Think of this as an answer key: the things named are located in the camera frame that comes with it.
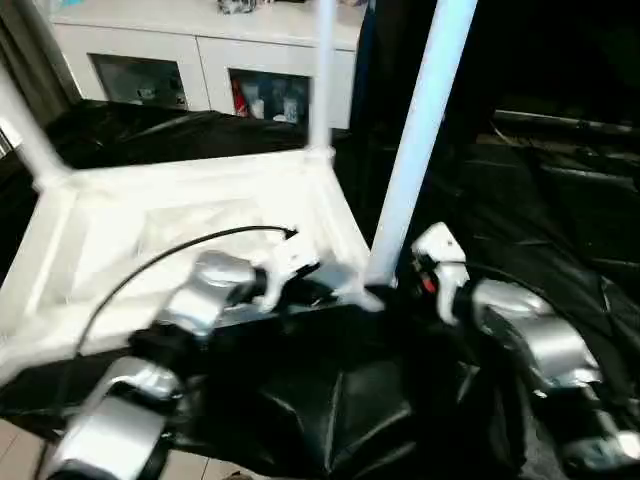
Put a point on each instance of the white plastic table top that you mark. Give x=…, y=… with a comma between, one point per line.
x=125, y=200

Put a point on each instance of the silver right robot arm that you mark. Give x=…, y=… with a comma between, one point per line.
x=545, y=335

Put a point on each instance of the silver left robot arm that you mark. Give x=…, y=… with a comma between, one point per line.
x=215, y=285

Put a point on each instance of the black plastic mat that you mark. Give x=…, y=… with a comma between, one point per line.
x=540, y=225

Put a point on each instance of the white blue carton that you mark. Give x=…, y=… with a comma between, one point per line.
x=290, y=109

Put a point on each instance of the red box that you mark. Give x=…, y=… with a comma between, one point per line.
x=241, y=100

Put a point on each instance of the large black box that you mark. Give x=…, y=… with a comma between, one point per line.
x=540, y=50

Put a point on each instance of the white glass-door cabinet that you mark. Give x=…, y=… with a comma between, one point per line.
x=175, y=35

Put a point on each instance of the grey-brown curtain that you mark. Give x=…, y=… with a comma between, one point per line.
x=30, y=60

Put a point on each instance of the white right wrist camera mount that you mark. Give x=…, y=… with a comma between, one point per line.
x=442, y=250

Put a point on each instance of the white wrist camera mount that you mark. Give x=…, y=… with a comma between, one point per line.
x=442, y=250
x=290, y=255

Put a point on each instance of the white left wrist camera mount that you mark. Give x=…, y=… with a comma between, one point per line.
x=290, y=255

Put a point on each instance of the dark horizontal metal rail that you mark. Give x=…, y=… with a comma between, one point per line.
x=575, y=121

